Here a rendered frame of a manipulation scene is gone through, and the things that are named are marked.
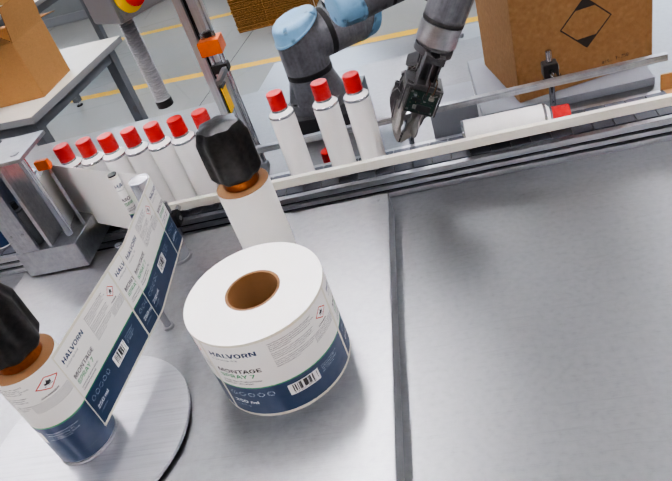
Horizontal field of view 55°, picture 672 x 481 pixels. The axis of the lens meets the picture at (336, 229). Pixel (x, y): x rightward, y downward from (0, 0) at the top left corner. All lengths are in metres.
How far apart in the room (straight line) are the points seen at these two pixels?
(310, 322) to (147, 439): 0.30
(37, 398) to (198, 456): 0.22
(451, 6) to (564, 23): 0.38
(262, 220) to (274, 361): 0.28
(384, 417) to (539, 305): 0.31
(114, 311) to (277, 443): 0.32
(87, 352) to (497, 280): 0.63
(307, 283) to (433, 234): 0.39
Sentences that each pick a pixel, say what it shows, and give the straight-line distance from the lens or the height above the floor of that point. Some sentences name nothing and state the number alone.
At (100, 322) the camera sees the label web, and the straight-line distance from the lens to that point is 0.99.
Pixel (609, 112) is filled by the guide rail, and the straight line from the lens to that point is 1.31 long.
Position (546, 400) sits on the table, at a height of 0.83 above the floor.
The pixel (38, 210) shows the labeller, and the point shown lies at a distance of 1.42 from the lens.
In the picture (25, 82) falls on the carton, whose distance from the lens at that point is 3.00.
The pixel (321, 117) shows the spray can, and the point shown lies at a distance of 1.26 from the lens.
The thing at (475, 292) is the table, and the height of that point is 0.83.
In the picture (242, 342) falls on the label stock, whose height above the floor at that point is 1.02.
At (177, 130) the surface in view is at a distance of 1.33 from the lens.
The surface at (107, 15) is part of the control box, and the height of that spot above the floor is 1.30.
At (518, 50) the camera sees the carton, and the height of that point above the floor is 0.97.
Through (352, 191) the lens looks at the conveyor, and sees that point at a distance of 1.32.
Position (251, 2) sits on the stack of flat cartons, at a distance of 5.41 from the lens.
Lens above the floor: 1.56
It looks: 35 degrees down
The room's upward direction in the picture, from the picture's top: 20 degrees counter-clockwise
